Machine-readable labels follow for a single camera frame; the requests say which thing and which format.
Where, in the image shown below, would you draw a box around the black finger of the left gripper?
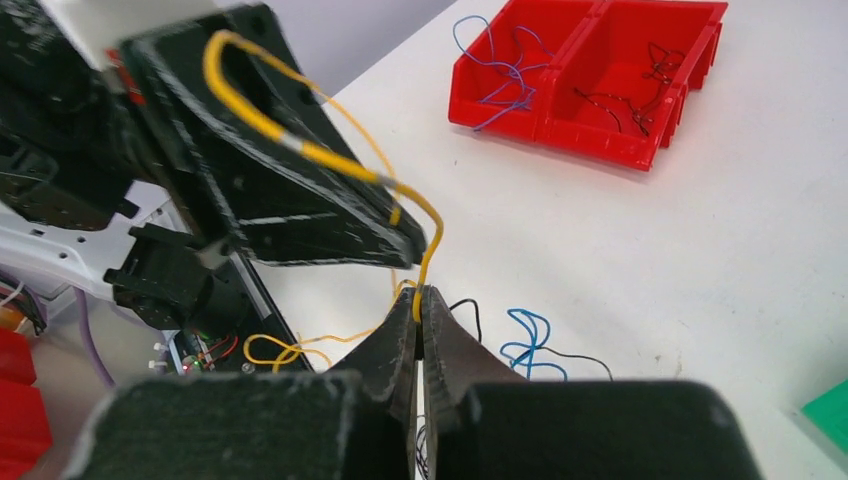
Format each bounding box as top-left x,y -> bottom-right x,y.
119,3 -> 426,269

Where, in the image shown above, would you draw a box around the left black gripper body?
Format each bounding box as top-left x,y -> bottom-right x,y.
1,1 -> 252,332

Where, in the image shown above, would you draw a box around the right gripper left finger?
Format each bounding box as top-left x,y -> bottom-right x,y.
63,295 -> 416,479

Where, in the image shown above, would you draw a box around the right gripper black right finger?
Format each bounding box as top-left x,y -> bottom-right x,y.
421,286 -> 760,479

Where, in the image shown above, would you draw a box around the wire bundle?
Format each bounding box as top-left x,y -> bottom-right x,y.
413,298 -> 614,480

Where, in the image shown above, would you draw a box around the blue wire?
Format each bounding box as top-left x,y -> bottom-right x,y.
451,14 -> 556,132

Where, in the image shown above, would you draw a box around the black wire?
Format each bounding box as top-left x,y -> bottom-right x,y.
572,42 -> 687,138

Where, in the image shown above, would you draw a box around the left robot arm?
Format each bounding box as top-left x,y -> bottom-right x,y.
1,1 -> 426,337

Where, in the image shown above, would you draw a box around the red bins under table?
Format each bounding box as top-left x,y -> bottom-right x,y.
1,329 -> 53,479

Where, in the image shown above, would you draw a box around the green bin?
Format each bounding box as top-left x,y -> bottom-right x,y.
801,380 -> 847,455

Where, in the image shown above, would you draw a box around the red double bin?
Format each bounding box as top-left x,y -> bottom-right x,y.
448,1 -> 727,171

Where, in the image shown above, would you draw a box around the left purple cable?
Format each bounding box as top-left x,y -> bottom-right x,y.
72,288 -> 117,389

